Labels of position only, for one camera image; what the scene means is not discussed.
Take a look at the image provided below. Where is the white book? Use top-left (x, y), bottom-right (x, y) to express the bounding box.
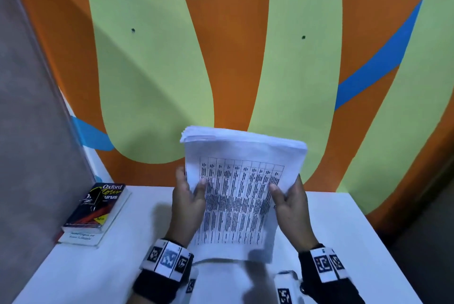
top-left (58, 190), bottom-right (132, 247)

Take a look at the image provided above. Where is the gathered paper stack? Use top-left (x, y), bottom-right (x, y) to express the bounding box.
top-left (180, 125), bottom-right (308, 265)

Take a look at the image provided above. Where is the person's left hand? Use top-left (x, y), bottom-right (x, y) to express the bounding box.
top-left (165, 166), bottom-right (208, 248)

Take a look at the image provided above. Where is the black wristband with marker tags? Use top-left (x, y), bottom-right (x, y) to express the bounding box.
top-left (298, 243), bottom-right (366, 304)
top-left (133, 239), bottom-right (194, 304)

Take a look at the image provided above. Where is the person's right hand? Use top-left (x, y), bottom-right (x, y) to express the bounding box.
top-left (268, 174), bottom-right (319, 253)

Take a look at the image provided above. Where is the black binder clip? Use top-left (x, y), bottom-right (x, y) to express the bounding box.
top-left (80, 192), bottom-right (104, 210)

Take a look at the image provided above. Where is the grey partition board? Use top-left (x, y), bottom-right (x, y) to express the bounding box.
top-left (0, 0), bottom-right (96, 304)

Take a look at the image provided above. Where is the dark paperback book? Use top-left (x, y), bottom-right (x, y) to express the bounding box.
top-left (63, 183), bottom-right (127, 234)

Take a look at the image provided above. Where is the white wrist camera unit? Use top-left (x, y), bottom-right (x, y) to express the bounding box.
top-left (183, 268), bottom-right (199, 304)
top-left (273, 271), bottom-right (304, 304)

